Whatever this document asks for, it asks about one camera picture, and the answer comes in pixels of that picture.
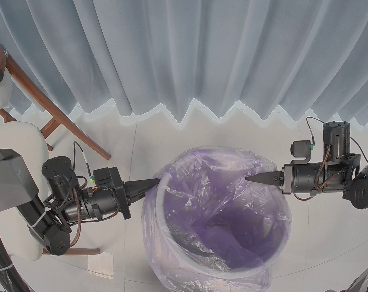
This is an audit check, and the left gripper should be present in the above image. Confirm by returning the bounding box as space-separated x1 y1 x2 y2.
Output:
65 167 162 222

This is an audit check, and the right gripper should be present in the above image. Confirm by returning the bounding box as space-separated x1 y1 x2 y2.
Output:
245 162 327 194

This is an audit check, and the white trash bin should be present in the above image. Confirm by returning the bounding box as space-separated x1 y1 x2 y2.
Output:
154 147 289 282

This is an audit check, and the purple plastic bag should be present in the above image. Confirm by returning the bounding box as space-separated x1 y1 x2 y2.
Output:
141 145 294 292

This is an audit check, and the wooden chair with white cushion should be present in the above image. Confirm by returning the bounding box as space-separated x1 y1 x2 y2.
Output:
0 43 111 261

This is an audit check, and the pale blue curtain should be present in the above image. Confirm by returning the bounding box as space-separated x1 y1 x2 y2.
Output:
0 0 368 125

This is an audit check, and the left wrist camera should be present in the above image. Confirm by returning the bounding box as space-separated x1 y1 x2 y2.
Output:
90 167 114 188

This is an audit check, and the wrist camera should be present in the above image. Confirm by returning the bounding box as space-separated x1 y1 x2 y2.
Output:
289 140 315 165
90 167 114 188

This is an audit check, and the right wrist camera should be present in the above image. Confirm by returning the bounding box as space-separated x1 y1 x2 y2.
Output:
289 140 315 165

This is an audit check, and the black cable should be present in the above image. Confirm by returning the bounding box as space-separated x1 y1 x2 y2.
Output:
306 116 327 147
73 141 91 180

